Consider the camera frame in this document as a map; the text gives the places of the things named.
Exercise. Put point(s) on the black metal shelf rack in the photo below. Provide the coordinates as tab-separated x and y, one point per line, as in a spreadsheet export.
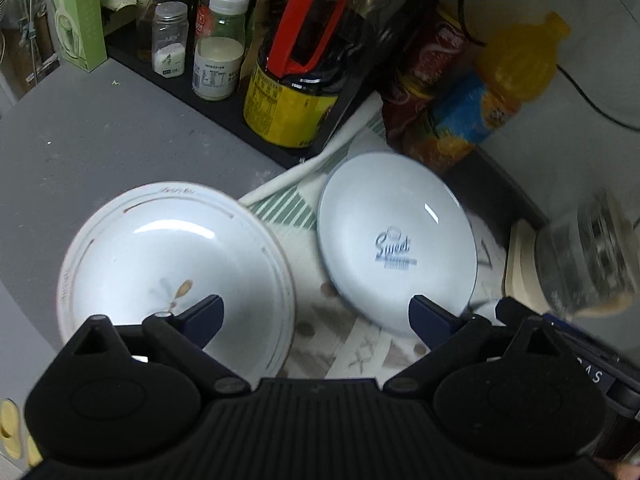
200	105

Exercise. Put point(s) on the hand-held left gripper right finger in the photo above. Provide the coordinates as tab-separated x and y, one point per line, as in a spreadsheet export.
430	322

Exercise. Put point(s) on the large white flower plate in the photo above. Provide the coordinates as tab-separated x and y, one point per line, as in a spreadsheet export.
150	260

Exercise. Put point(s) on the glass electric kettle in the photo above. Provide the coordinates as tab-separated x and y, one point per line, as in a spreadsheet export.
585	255

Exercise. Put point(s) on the green carton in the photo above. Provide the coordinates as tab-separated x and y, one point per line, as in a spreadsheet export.
75	20

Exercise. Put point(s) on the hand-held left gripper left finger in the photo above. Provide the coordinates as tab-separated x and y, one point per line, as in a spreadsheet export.
202	317

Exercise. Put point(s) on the cream kettle base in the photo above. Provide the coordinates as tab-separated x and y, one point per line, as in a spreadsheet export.
520	270

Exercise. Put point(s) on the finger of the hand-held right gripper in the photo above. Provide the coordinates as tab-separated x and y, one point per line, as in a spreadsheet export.
512	312

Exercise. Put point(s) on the white deep plate blue print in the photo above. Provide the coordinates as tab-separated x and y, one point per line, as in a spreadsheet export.
390	210

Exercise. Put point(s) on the white-cap plastic bottle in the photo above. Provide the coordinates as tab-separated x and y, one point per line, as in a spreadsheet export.
215	60

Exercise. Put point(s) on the small glass shaker jar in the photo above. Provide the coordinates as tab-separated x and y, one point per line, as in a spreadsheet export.
167	50

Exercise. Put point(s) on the patterned fringed cloth mat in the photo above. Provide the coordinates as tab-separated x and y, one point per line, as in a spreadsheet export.
320	310

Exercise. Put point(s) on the red drink can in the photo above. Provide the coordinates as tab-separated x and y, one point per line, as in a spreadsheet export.
440	42
405	110

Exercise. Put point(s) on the orange juice bottle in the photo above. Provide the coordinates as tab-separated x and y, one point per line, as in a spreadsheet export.
515	70

